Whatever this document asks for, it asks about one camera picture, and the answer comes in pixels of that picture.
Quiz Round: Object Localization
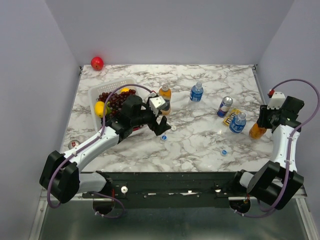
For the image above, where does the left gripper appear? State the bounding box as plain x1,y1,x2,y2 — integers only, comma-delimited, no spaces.
131,104,172,136

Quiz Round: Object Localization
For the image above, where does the small orange juice bottle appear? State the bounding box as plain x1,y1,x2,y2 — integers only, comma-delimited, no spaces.
249,123,267,140

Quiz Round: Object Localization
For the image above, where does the blue label water bottle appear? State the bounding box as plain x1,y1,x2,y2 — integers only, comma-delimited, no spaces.
229,112,247,134

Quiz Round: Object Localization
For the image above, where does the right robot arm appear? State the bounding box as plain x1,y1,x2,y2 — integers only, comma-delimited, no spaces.
230,90,305,210

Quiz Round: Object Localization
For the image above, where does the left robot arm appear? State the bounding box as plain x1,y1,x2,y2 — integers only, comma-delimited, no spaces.
39,94,171,204

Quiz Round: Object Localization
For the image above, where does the tall orange juice bottle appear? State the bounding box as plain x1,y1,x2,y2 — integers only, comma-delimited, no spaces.
158,83,172,115

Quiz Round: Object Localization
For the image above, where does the far blue water bottle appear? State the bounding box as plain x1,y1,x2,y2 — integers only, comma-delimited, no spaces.
189,82,204,103

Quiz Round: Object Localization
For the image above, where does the yellow M&M's candy pack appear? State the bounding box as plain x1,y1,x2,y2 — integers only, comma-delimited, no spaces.
223,108,242,126

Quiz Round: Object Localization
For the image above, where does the Red Bull can right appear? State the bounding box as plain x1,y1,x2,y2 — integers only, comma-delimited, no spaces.
217,96,233,118

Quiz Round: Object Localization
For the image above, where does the red bull can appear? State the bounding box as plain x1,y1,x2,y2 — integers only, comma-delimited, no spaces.
217,96,233,118
68,139,81,150

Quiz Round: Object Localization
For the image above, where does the dark red grape bunch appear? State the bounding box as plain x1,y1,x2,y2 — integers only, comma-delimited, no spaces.
97,89,136,119

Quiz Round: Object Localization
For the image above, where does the yellow orange fruit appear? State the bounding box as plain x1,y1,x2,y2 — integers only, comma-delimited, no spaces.
120,87,130,93

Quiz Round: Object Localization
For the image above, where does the green apple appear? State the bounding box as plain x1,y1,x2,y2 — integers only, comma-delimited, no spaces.
106,102,112,115

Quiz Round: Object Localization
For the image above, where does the white plastic basket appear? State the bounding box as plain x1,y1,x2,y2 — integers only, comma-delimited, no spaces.
88,77,137,132

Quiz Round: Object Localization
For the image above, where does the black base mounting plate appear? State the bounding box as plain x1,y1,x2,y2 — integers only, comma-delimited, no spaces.
99,172,249,209

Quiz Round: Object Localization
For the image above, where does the yellow lemon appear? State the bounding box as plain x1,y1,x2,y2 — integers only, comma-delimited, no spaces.
94,101,107,118

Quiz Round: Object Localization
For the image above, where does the Red Bull can left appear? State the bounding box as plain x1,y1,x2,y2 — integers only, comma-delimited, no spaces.
68,139,81,150

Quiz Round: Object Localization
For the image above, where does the red apple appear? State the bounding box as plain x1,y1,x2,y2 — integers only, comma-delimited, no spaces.
90,56,104,71

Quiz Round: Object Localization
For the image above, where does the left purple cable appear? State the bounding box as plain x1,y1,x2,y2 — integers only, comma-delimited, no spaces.
46,84,157,219

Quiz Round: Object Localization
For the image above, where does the purple cable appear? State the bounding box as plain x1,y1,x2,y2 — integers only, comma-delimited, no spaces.
46,84,157,219
234,79,320,217

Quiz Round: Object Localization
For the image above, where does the aluminium frame rail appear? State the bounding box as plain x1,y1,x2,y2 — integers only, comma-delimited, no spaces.
228,187,308,201

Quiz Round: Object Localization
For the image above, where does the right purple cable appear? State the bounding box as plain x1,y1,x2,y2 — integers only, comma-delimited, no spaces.
234,79,320,217

